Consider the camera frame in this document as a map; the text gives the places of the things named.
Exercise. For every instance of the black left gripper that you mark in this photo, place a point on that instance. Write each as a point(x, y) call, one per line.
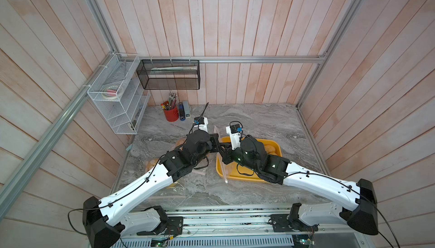
point(213, 139)

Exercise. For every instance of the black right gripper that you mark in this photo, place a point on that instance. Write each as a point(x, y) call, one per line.
point(229, 151)

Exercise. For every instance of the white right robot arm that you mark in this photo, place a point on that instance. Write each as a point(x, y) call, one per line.
point(353, 203)

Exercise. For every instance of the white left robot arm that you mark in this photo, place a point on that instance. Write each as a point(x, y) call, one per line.
point(105, 220)

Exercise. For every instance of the yellow plastic tray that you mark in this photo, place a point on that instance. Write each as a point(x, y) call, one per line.
point(232, 172)

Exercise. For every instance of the blue black stapler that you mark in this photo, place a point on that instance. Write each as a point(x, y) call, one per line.
point(181, 111)

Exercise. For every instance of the red pen cup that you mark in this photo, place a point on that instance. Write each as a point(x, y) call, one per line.
point(171, 115)

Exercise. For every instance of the tape roll on shelf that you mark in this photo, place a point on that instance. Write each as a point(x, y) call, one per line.
point(112, 92)

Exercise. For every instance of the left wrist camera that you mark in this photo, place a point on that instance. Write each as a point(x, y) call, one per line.
point(200, 123)

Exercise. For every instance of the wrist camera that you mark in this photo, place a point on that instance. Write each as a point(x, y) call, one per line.
point(235, 133)
point(200, 123)

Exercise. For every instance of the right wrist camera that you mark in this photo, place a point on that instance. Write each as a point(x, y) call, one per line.
point(235, 133)

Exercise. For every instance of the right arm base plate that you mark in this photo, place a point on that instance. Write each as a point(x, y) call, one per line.
point(291, 222)

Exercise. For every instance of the black mesh wall basket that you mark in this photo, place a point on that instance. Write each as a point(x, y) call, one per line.
point(169, 74)

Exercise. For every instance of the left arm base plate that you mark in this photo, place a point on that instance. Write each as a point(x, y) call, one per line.
point(171, 226)

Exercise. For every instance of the white wire shelf rack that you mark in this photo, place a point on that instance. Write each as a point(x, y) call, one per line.
point(125, 114)

